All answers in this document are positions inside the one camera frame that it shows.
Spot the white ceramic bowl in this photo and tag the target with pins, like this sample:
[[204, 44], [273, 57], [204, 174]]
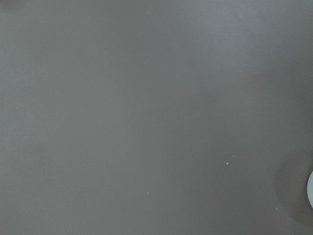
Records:
[[310, 189]]

